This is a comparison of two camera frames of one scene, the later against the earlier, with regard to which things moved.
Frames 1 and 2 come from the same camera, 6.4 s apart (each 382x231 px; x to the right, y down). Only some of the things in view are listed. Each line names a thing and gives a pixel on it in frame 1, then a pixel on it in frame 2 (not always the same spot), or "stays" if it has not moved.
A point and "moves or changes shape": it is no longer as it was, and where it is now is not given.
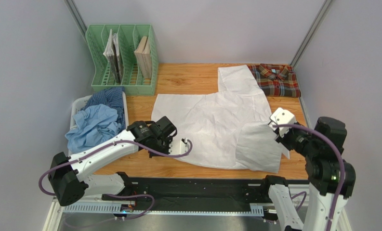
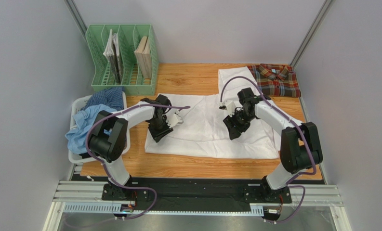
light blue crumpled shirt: x=93 y=126 stays
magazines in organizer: x=112 y=53 stays
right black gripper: x=285 y=138 → x=233 y=126
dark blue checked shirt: x=112 y=97 stays
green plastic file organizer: x=129 y=36 stays
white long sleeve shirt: x=229 y=128 moves or changes shape
